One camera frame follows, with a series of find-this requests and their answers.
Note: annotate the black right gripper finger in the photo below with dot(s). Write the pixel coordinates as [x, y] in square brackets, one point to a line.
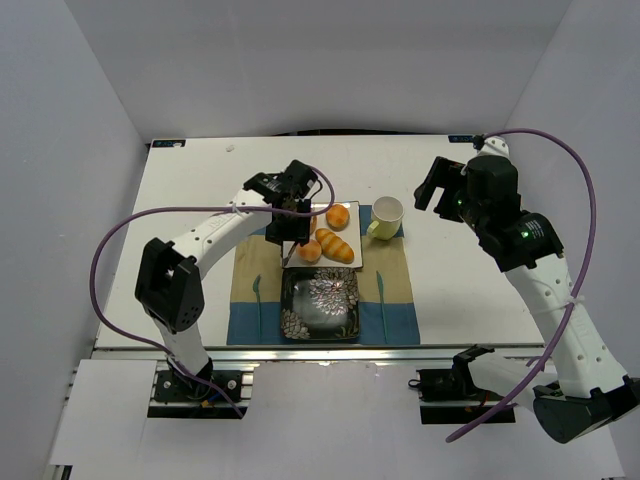
[449, 205]
[444, 173]

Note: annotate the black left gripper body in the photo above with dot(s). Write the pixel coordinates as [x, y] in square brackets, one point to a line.
[288, 238]

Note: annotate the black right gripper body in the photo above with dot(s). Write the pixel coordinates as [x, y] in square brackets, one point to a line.
[442, 185]

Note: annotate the metal tongs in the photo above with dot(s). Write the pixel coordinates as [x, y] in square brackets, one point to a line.
[288, 254]

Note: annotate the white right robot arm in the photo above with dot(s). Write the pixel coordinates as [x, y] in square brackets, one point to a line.
[589, 388]

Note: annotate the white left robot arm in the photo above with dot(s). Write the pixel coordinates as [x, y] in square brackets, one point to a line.
[169, 282]

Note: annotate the round bread roll bottom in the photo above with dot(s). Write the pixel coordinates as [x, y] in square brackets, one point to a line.
[310, 252]

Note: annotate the round bread roll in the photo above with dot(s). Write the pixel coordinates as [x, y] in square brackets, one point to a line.
[337, 217]
[310, 252]

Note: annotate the striped long bread roll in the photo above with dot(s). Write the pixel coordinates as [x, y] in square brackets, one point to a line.
[334, 247]

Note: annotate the round bread roll top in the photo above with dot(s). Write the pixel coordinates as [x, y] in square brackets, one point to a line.
[337, 217]

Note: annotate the white square plate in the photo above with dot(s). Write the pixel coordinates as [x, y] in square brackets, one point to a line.
[351, 234]

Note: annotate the teal fork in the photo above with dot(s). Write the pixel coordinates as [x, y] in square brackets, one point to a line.
[256, 290]

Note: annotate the pale yellow mug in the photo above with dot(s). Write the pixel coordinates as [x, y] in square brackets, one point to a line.
[387, 214]

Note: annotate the black floral square plate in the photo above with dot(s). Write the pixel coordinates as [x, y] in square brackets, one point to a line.
[320, 305]

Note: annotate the teal knife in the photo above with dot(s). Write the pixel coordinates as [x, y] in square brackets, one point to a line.
[380, 285]

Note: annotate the blue and beige placemat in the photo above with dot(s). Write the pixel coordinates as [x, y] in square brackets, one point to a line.
[257, 256]

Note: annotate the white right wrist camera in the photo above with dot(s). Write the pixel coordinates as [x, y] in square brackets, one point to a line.
[485, 145]

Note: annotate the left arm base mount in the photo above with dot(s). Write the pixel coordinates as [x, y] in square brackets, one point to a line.
[174, 396]

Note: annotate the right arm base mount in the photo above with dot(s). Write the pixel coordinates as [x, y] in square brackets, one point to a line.
[449, 396]

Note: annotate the aluminium frame rail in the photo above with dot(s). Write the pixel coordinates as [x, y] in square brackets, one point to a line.
[312, 354]

